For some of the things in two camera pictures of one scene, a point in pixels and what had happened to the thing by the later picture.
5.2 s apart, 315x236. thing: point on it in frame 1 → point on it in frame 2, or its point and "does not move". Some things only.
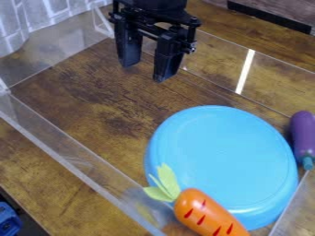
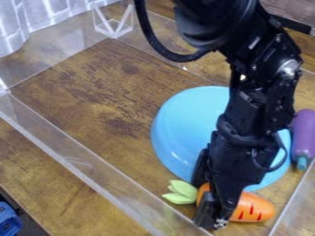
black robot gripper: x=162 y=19 → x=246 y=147
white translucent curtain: x=24 y=15 does not move
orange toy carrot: x=200 y=215 → x=251 y=207
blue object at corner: x=10 y=220 does not move
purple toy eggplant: x=303 y=136 does not move
